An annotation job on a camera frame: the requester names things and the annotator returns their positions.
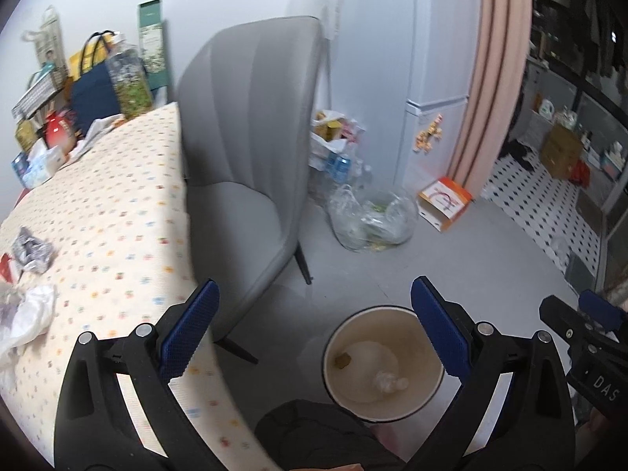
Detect brown cardboard box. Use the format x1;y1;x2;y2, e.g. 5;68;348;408
540;122;586;178

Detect black object on floor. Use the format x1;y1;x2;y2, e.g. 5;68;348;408
505;140;540;171

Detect white hanging plastic bag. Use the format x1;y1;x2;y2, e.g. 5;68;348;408
319;0;345;41

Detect blue label water bottles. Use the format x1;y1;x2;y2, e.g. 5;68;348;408
324;152;355;183

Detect green carton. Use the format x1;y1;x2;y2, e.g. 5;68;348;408
137;0;172;104

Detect orange and white box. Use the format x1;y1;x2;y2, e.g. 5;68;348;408
417;177;475;233

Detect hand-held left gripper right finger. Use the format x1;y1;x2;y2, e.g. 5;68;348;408
410;276;576;471

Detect yellow oil bottle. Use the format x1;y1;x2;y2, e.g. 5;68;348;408
15;120;38;154

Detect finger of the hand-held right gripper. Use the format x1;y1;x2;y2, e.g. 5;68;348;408
577;289;628;337
539;295;592;345

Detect clear plastic bag of waste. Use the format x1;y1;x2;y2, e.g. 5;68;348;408
328;184;420;252

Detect white round waste bin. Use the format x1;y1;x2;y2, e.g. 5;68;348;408
321;305;446;424

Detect blue and white tissue box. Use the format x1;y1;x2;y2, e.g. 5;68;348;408
12;144;67;190

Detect newspaper ball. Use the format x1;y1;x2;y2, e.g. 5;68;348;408
11;227;56;274

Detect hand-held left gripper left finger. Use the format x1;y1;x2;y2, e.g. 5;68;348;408
53;279;231;471

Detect orange fridge magnet cluster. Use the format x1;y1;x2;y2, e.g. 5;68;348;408
414;114;445;154

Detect clear crumpled plastic wrapper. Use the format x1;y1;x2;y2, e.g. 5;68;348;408
374;369;411;394

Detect yellow box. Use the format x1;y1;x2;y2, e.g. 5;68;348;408
314;110;347;144

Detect grey upholstered chair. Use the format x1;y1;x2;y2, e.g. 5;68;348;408
177;16;325;365

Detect torn red paper wrapper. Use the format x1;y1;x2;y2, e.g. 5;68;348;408
0;254;23;283

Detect white fridge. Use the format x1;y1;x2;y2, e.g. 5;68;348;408
395;0;484;198

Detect tea bottle with yellow drink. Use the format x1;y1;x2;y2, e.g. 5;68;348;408
105;34;154;121

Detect navy lunch bag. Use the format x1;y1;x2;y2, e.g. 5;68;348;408
70;32;123;131

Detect black wire rack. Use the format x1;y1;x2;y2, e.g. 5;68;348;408
12;71;68;121

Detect red stuffed doll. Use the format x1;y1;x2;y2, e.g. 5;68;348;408
39;112;77;150

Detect hanging white printed bag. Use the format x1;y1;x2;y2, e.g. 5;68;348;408
22;5;68;90

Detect yellow snack bag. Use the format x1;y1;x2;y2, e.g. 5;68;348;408
68;34;116;82

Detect white plastic bag pile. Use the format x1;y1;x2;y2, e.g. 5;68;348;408
309;108;370;162

